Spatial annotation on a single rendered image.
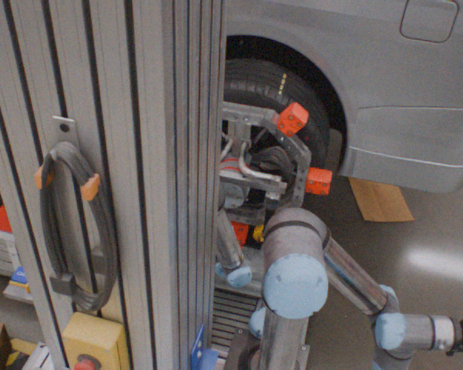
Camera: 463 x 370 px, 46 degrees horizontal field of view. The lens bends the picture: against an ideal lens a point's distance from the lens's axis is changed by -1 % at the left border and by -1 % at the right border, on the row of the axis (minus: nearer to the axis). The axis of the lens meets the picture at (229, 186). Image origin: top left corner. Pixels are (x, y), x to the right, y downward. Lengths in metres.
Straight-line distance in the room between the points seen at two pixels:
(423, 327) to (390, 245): 1.96
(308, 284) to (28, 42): 0.63
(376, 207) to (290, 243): 2.36
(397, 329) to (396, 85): 1.10
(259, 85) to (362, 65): 0.37
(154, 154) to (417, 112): 1.63
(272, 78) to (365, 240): 1.38
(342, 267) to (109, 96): 0.76
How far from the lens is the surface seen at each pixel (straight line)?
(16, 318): 2.84
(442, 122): 2.21
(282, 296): 1.03
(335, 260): 1.22
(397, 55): 2.06
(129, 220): 0.73
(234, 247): 1.60
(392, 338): 1.24
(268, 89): 2.03
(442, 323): 1.28
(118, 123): 0.63
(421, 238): 3.31
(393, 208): 3.42
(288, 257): 1.02
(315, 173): 2.13
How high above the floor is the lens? 2.22
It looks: 41 degrees down
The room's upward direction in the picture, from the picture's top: 4 degrees clockwise
